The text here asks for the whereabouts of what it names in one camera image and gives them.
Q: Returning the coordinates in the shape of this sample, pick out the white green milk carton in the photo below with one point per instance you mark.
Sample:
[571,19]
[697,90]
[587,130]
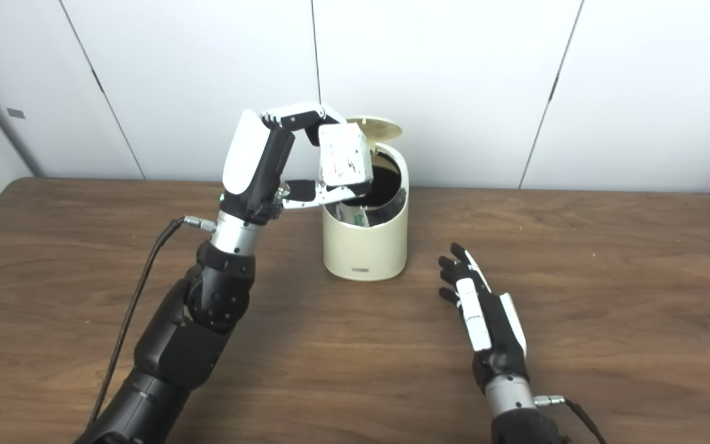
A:
[342,154]

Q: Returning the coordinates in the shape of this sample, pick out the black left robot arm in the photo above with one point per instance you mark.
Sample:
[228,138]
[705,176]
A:
[195,333]

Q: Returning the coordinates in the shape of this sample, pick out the cream round bin lid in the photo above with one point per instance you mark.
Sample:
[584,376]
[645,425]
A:
[383,129]

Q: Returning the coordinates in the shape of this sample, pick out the cream-colored bin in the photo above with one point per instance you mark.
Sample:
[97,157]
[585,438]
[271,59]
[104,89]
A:
[364,250]

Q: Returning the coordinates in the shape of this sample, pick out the white and black right hand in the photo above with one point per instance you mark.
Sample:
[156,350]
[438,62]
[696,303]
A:
[497,333]

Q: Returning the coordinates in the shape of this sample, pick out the white and black left hand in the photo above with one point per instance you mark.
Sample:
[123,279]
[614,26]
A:
[250,160]

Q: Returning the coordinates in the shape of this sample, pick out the black bin liner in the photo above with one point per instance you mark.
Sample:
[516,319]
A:
[386,179]

